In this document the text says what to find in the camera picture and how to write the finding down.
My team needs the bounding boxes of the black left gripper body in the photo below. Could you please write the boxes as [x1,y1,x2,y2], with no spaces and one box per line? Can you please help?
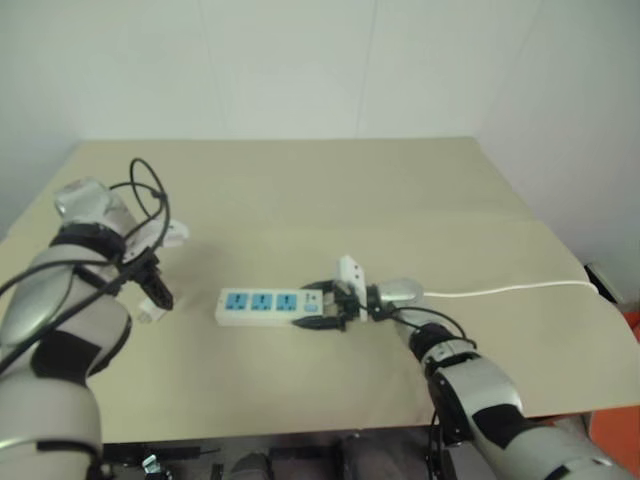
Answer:
[115,249,162,289]

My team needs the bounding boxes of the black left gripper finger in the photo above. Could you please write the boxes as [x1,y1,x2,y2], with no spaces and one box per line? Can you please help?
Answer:
[139,274,164,309]
[148,268,175,310]

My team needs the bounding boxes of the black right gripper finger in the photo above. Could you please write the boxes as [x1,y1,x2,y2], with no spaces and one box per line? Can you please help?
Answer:
[290,314,349,334]
[298,279,338,297]

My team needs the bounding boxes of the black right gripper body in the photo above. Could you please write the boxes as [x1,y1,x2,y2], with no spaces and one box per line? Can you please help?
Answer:
[322,281,362,327]

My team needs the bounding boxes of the white charger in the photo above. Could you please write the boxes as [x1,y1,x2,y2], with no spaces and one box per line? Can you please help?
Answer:
[137,296,170,324]

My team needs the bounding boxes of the white power strip blue sockets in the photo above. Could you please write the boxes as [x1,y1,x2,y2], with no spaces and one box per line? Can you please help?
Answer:
[214,286,329,330]

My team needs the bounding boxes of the grey rounded shape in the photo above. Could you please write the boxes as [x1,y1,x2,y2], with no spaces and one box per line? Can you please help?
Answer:
[228,438,274,480]

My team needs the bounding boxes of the black flat bar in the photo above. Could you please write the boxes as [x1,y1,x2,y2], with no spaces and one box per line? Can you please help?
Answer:
[102,439,222,464]

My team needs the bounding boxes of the small metal clip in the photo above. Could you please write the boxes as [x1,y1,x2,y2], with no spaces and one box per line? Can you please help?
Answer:
[141,452,167,477]

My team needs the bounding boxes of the large orange object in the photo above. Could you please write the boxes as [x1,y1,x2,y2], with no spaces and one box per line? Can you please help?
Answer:
[589,405,640,464]

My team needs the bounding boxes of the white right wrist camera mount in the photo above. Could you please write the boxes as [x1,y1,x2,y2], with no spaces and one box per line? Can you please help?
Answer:
[333,254,372,322]

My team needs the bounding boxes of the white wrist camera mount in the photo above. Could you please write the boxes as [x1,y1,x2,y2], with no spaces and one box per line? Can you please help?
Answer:
[122,221,192,264]
[333,254,372,322]

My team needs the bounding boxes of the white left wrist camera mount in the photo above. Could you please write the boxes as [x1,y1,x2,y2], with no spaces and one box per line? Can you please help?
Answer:
[122,221,192,264]

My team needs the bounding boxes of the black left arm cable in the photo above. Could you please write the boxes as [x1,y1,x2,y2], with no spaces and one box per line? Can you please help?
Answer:
[0,157,172,374]

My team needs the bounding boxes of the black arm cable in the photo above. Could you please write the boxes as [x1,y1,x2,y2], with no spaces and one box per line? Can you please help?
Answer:
[0,157,172,374]
[383,305,479,480]

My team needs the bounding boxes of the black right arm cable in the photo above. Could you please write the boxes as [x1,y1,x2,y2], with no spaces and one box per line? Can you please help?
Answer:
[383,305,479,480]

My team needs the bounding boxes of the white power strip cord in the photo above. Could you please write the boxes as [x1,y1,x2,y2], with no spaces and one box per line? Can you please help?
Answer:
[421,280,599,299]

